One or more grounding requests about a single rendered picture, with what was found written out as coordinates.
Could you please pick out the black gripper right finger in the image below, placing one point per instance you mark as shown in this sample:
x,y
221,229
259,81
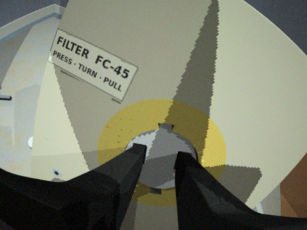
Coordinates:
x,y
204,204

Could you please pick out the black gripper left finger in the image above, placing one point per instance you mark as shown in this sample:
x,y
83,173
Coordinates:
x,y
96,200

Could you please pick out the short grey cylinder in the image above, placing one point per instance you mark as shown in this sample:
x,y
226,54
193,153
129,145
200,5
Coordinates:
x,y
30,141

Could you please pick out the beige service panel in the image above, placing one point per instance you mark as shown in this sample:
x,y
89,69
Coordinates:
x,y
223,75

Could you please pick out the grey cylinder with slot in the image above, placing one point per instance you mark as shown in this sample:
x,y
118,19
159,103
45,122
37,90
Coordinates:
x,y
162,146

